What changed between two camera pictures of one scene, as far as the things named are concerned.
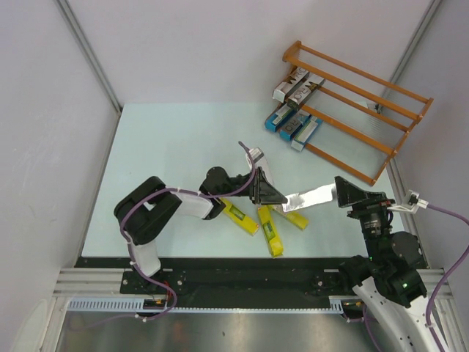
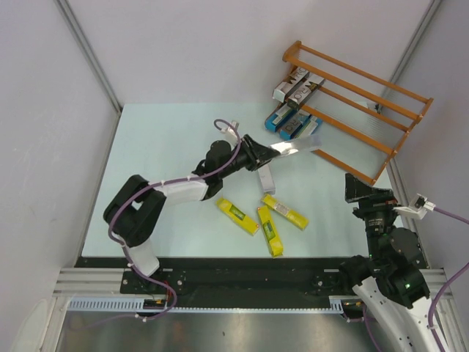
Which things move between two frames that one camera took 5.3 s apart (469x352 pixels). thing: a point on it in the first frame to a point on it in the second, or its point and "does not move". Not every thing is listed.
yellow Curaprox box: x=239 y=218 does not move
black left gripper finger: x=267 y=199 to x=260 y=163
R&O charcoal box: x=303 y=93 does not move
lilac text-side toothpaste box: x=311 y=197 to x=288 y=147
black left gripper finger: x=265 y=187 to x=260 y=149
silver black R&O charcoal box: x=281 y=93 does not move
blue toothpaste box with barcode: x=283 y=113 does not move
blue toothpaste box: x=299 y=141 does not move
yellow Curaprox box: x=294 y=218 does not move
